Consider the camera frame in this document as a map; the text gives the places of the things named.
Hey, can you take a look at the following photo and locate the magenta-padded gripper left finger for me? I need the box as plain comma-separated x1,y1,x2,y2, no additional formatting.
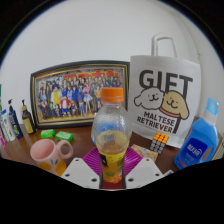
61,146,104,190

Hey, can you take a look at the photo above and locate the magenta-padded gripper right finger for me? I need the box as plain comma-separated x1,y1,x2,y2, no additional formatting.
120,147,163,189

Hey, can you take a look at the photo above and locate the orange juice bottle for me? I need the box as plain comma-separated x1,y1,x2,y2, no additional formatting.
90,87,133,184

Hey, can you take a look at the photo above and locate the small patterned card box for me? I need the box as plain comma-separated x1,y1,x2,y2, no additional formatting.
130,143,159,163

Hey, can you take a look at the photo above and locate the flat round red coaster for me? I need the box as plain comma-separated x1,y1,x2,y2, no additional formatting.
101,180,125,190

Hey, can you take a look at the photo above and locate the puzzle cube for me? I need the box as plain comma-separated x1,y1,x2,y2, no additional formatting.
149,132,170,155

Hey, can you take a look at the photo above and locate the pink mug with yellow prints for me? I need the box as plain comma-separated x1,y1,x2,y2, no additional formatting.
29,138,74,177

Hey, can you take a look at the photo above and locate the blue detergent bottle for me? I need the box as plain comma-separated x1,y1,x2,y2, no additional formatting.
173,97,220,170

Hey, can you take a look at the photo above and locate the brown pump bottle yellow label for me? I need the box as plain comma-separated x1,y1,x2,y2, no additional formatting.
21,98,37,135

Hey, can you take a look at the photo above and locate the framed group picture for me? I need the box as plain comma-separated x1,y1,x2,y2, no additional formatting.
30,60,131,130

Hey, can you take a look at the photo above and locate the dark blue pump bottle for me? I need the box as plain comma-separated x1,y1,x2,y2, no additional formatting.
7,98,24,140

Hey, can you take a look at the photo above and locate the white radiator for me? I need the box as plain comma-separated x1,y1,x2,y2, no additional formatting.
213,131,224,161

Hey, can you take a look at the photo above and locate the white bottle with blue cap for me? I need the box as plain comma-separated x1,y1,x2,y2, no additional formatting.
0,109,17,142

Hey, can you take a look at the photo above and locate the white printed gift bag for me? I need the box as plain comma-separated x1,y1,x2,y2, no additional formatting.
128,32,202,149

